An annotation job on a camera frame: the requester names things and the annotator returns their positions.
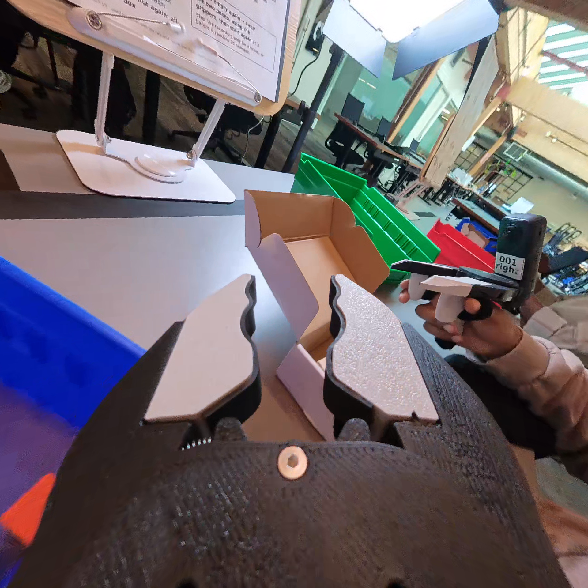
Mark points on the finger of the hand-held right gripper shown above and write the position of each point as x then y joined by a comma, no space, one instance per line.
422,268

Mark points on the white cardboard mailer box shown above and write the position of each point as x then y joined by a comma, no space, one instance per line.
317,252

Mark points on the black office chair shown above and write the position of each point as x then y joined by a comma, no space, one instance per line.
344,133

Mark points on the studio light on black stand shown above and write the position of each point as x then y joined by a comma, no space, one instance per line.
413,23

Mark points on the printed instruction sheet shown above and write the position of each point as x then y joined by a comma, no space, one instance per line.
229,46

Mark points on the brown top office table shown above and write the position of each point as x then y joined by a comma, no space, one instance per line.
386,147

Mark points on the person's right forearm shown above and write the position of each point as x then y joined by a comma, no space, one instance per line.
551,381

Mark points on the instruction sheet on stand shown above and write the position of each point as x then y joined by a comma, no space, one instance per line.
138,179

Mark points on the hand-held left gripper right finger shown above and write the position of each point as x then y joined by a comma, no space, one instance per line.
381,358

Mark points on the small blue bin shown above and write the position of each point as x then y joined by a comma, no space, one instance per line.
482,226

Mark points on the red plastic bin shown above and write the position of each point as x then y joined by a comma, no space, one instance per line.
459,252

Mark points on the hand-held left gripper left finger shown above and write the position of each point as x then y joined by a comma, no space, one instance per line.
206,358

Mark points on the red orange object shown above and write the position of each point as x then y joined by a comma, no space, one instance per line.
27,510

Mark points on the blue plastic bin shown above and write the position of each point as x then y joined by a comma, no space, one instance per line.
55,344

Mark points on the person's dark trousers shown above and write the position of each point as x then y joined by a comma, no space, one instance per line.
500,404

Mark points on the green plastic bin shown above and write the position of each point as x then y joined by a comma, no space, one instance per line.
390,220

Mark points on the person's right hand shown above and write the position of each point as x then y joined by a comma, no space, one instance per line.
487,333

